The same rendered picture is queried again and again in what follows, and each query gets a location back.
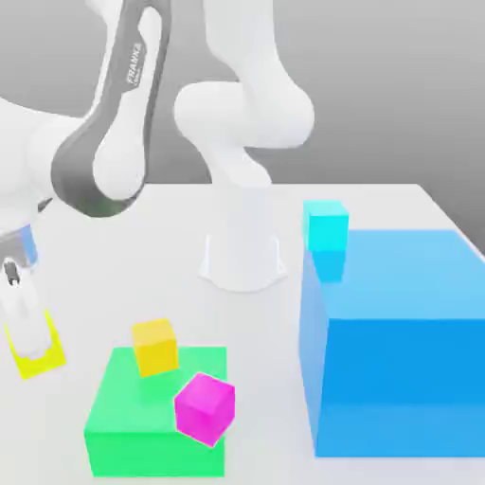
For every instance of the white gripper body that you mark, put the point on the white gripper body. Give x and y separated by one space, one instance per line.
25 318

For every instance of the small yellow cube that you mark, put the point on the small yellow cube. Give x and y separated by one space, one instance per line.
53 358

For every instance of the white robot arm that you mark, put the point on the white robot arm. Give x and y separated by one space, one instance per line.
242 94

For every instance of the small orange cube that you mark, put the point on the small orange cube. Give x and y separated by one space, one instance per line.
155 348

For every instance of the small magenta cube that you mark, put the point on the small magenta cube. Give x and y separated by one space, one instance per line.
204 409

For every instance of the small cyan cube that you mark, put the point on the small cyan cube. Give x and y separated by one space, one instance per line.
327 227

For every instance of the large green box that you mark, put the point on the large green box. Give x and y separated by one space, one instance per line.
132 435

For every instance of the large blue box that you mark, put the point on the large blue box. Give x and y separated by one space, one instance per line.
401 341

